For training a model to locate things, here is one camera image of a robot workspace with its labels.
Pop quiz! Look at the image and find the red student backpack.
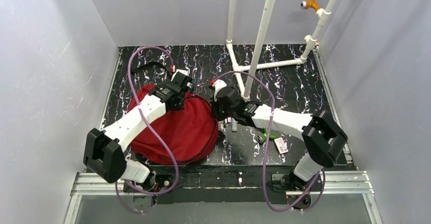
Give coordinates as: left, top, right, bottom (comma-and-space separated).
131, 83, 224, 165

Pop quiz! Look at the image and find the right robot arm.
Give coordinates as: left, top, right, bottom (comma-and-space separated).
210, 84, 348, 189

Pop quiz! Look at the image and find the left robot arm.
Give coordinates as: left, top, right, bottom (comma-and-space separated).
83, 70, 192, 183

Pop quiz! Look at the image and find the orange capped glue stick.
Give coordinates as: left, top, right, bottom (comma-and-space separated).
231, 119, 237, 132

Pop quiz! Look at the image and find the small red white card box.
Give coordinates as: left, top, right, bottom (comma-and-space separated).
273, 138, 289, 154

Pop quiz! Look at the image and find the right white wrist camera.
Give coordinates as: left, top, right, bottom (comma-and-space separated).
209, 79, 227, 101

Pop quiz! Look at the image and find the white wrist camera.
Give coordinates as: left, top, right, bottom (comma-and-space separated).
209, 79, 227, 101
173, 69, 189, 76

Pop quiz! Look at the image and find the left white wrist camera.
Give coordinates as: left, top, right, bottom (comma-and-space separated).
173, 69, 189, 76

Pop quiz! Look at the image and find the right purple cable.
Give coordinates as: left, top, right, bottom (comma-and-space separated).
210, 70, 327, 213

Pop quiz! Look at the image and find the purple cable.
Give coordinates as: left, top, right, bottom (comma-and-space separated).
115, 46, 180, 214
210, 70, 327, 213

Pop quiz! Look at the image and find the white PVC pipe frame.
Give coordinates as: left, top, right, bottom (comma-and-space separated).
226, 0, 352, 102

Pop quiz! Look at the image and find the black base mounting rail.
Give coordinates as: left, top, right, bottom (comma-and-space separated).
71, 163, 375, 206

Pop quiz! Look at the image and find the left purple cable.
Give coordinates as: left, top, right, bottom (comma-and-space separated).
115, 46, 180, 214

